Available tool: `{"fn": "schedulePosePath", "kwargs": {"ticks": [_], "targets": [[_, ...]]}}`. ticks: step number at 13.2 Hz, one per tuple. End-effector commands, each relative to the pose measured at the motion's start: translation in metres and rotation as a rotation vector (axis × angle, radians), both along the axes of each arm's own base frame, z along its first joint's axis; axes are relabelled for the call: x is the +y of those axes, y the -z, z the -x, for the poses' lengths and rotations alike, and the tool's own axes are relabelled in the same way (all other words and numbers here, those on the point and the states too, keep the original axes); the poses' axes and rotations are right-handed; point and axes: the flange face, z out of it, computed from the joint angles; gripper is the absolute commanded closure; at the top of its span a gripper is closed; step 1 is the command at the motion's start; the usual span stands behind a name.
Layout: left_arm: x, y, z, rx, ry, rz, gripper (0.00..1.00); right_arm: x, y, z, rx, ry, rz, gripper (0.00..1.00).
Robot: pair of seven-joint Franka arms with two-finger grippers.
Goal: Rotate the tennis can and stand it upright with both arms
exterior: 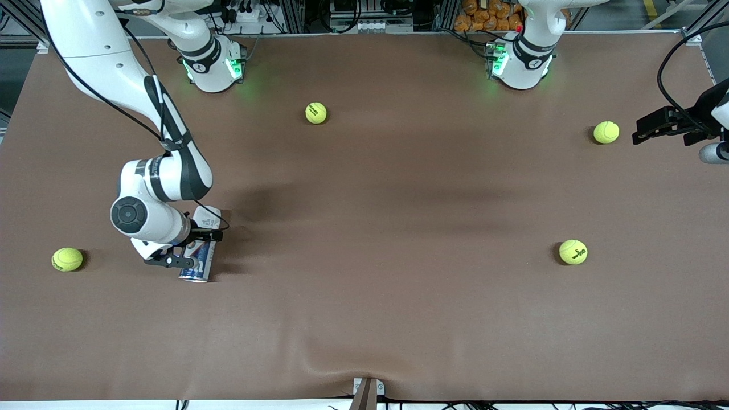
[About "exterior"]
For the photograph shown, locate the white blue tennis ball can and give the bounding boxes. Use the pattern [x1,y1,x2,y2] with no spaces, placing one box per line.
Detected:
[178,206,222,283]

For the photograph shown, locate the brown table mat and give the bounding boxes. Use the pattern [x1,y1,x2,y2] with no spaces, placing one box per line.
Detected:
[0,31,729,403]

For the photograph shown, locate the bag of orange items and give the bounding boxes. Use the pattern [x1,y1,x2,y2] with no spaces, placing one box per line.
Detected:
[454,0,526,32]

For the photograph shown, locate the white power strip black plugs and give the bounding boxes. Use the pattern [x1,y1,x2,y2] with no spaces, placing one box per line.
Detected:
[222,0,275,24]

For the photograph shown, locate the brown mounting bar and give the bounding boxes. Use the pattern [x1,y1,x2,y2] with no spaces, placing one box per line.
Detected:
[349,378,379,410]

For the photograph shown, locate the long white power strip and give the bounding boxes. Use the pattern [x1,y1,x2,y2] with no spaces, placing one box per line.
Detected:
[329,20,415,34]

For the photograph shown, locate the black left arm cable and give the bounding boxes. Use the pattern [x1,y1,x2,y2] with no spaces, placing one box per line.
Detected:
[657,23,729,123]

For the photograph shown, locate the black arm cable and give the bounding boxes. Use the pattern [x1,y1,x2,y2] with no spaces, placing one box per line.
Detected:
[657,23,729,123]
[41,0,230,232]

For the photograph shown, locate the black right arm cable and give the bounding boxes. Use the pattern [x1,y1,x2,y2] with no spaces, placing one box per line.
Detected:
[41,0,230,232]

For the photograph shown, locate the silver metal bracket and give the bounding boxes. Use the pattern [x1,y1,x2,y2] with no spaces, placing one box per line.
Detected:
[353,378,386,397]

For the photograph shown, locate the aluminium frame post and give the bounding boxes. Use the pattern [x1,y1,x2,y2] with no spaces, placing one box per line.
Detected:
[279,0,306,34]

